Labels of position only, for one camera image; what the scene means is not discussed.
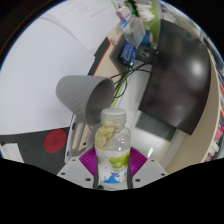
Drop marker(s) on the white sheet with handwriting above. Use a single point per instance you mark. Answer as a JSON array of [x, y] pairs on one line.
[[86, 20]]

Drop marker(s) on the large blank white sheet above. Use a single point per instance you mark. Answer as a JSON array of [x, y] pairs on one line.
[[36, 76]]

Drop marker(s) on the small white paper slip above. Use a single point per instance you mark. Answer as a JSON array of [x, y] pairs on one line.
[[11, 152]]

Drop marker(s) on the flat round red coaster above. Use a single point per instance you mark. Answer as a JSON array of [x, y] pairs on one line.
[[55, 141]]

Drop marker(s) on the grey ribbed cup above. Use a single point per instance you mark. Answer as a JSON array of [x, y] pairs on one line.
[[75, 91]]

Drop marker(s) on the black desk mat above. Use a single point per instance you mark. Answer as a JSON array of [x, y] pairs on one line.
[[30, 146]]

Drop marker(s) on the black computer monitor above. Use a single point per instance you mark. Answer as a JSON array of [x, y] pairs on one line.
[[176, 73]]

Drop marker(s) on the white tissue pack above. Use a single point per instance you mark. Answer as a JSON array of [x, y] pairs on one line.
[[145, 10]]

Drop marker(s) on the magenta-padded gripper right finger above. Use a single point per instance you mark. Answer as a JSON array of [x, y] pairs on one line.
[[150, 170]]

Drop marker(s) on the small blue box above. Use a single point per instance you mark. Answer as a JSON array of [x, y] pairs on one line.
[[128, 53]]

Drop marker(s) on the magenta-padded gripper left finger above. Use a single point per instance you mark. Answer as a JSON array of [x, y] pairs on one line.
[[76, 171]]

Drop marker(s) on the clear plastic drink bottle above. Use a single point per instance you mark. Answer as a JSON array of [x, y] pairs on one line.
[[112, 150]]

